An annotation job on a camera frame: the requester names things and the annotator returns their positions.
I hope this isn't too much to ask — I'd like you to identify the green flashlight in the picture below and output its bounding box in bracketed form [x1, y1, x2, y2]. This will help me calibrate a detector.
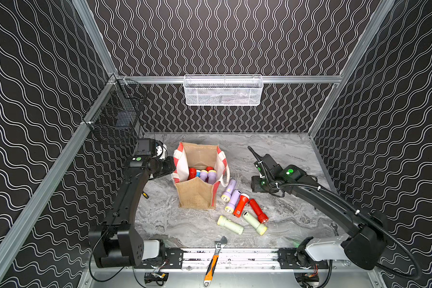
[242, 211, 267, 236]
[217, 216, 244, 235]

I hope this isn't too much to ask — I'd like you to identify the silver combination wrench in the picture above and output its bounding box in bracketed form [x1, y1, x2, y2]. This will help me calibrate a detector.
[331, 222, 339, 236]

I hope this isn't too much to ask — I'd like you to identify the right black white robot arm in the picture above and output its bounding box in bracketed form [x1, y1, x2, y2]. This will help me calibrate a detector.
[248, 147, 422, 280]

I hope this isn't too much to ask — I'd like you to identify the white wire mesh basket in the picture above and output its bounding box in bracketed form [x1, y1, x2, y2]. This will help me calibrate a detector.
[183, 74, 264, 106]

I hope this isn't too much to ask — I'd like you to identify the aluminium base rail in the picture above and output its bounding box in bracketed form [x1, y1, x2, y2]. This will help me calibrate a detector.
[89, 246, 377, 274]

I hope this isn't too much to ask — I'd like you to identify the red jute Christmas tote bag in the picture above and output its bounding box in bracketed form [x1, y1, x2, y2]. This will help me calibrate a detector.
[172, 142, 230, 210]

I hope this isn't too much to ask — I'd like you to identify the black wire mesh basket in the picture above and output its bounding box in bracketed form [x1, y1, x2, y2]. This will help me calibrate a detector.
[88, 79, 150, 146]

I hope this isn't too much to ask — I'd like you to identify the red flashlight white ring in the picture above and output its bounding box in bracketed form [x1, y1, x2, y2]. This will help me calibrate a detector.
[233, 192, 249, 218]

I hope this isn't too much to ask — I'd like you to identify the purple flashlight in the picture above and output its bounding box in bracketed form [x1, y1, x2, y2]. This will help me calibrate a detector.
[199, 170, 208, 182]
[221, 179, 237, 202]
[207, 170, 217, 185]
[225, 189, 241, 214]

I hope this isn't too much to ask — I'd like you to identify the orange handled adjustable wrench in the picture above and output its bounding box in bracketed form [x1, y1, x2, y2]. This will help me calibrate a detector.
[203, 236, 228, 288]

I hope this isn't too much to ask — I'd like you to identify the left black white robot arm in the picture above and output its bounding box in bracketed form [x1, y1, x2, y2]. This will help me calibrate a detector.
[88, 138, 176, 268]

